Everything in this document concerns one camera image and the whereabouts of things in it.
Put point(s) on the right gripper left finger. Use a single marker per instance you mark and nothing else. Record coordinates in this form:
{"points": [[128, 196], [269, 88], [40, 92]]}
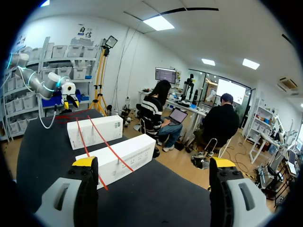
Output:
{"points": [[71, 196]]}

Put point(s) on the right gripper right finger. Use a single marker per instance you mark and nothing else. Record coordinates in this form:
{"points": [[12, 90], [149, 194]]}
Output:
{"points": [[236, 198]]}

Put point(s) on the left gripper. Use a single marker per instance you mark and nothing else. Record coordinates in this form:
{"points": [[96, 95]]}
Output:
{"points": [[68, 88]]}

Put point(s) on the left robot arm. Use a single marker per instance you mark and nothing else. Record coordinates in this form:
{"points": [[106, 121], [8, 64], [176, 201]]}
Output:
{"points": [[35, 81]]}

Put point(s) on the red tape strip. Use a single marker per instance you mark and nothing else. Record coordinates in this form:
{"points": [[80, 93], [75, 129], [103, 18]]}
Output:
{"points": [[71, 114], [109, 146], [82, 142]]}

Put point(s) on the white block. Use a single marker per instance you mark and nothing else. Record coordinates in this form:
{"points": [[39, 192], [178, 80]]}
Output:
{"points": [[94, 131], [123, 158]]}

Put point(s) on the person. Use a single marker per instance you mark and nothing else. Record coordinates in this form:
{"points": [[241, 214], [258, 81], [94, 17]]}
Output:
{"points": [[154, 113], [221, 123]]}

